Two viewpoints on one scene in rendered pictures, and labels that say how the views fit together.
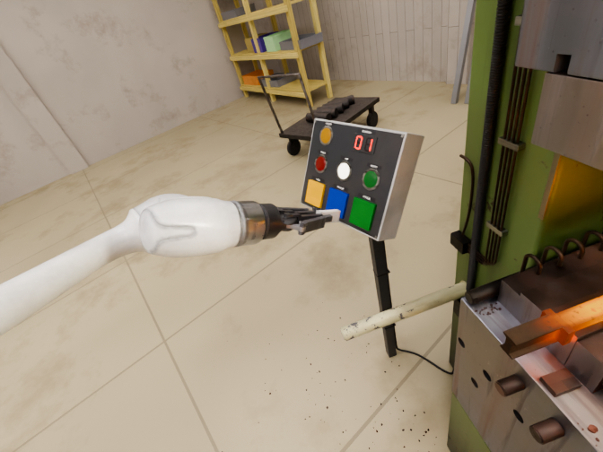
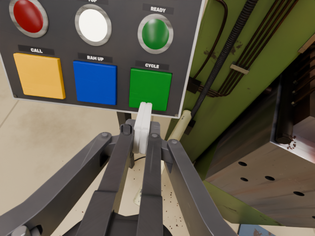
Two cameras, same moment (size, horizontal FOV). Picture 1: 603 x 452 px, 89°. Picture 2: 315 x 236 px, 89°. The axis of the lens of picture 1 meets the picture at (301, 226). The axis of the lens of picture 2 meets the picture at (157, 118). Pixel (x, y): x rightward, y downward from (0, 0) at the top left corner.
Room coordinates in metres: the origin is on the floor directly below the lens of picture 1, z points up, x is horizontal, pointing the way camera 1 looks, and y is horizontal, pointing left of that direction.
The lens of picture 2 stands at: (0.56, 0.01, 1.24)
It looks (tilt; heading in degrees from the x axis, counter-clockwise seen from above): 57 degrees down; 293
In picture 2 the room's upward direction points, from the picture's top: 11 degrees clockwise
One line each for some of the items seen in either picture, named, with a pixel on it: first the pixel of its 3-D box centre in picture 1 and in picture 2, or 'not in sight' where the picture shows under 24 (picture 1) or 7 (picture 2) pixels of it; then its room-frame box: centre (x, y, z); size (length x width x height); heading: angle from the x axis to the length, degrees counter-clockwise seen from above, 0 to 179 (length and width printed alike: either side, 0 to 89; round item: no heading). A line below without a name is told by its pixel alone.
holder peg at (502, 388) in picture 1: (509, 385); not in sight; (0.22, -0.27, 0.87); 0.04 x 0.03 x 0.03; 93
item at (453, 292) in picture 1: (405, 310); (167, 151); (0.60, -0.24, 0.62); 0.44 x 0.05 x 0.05; 93
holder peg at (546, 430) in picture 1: (546, 430); not in sight; (0.15, -0.28, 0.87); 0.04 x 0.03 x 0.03; 93
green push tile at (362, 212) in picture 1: (362, 213); (149, 90); (0.67, -0.17, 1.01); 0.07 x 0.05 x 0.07; 28
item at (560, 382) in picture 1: (560, 382); not in sight; (0.19, -0.33, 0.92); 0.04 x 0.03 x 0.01; 92
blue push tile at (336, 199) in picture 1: (337, 203); (96, 83); (0.76, -0.12, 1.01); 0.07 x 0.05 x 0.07; 28
